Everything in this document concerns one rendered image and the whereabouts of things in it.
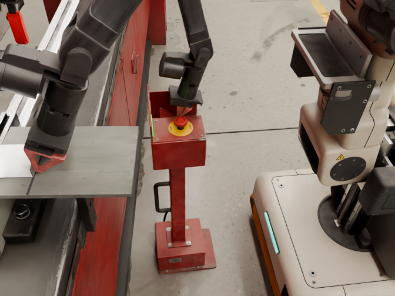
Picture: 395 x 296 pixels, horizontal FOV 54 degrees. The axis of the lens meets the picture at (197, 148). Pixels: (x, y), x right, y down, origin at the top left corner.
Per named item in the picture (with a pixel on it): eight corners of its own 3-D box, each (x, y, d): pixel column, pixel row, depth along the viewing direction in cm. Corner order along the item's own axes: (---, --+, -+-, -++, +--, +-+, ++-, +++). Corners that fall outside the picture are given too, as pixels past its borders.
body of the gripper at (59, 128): (24, 145, 62) (34, 114, 58) (39, 107, 70) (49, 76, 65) (64, 157, 65) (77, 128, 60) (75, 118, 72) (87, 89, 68)
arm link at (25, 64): (95, 56, 54) (95, 32, 61) (6, 25, 49) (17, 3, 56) (71, 123, 60) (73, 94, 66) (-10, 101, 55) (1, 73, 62)
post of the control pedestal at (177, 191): (185, 241, 161) (185, 151, 123) (172, 243, 161) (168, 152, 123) (184, 231, 165) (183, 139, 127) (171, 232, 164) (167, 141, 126)
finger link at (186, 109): (162, 109, 124) (169, 86, 118) (183, 112, 127) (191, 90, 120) (163, 123, 120) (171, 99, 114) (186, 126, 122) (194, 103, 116)
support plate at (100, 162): (131, 197, 68) (130, 194, 68) (-21, 199, 67) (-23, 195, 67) (139, 129, 81) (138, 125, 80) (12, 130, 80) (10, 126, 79)
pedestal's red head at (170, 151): (205, 166, 119) (207, 122, 106) (153, 171, 117) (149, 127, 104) (196, 124, 133) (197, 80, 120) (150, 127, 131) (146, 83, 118)
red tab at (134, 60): (137, 73, 173) (135, 60, 168) (132, 73, 172) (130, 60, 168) (139, 56, 183) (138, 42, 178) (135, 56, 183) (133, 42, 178)
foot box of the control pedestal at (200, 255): (217, 268, 166) (218, 254, 158) (158, 275, 163) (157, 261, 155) (209, 228, 180) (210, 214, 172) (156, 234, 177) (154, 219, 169)
